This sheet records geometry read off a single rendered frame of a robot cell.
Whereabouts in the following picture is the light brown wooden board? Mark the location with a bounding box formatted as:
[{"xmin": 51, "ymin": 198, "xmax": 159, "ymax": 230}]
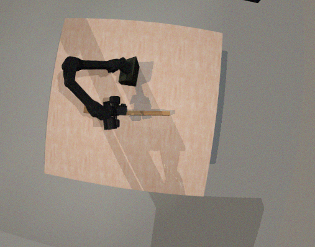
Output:
[{"xmin": 126, "ymin": 110, "xmax": 170, "ymax": 116}]

